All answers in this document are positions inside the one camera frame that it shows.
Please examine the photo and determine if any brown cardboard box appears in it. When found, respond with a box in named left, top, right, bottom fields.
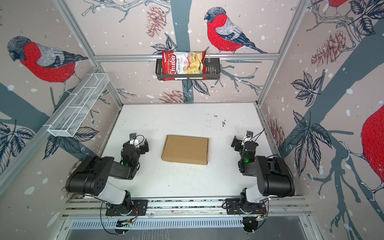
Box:
left=161, top=135, right=210, bottom=166

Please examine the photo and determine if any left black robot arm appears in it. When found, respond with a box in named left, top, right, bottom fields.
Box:
left=65, top=139, right=149, bottom=212

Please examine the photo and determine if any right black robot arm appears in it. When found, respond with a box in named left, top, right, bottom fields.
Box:
left=231, top=135, right=296, bottom=208

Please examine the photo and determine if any red cassava chips bag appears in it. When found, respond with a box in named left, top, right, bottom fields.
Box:
left=162, top=51, right=207, bottom=81

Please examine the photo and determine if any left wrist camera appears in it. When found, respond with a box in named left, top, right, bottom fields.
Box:
left=129, top=133, right=140, bottom=147

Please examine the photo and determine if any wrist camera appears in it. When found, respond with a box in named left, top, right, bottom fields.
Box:
left=243, top=131, right=254, bottom=145
left=129, top=133, right=140, bottom=147

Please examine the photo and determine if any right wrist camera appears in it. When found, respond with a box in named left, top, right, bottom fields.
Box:
left=243, top=131, right=254, bottom=145

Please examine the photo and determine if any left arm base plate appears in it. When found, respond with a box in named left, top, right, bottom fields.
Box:
left=106, top=200, right=149, bottom=217

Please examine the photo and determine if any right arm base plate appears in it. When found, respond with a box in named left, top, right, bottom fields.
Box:
left=222, top=198, right=267, bottom=215

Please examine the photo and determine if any white wire mesh basket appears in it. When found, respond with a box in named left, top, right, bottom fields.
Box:
left=48, top=73, right=110, bottom=137

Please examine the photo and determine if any black wire basket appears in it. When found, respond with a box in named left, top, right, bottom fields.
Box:
left=155, top=59, right=221, bottom=81

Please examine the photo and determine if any aluminium mounting rail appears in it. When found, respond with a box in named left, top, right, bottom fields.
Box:
left=64, top=196, right=310, bottom=218

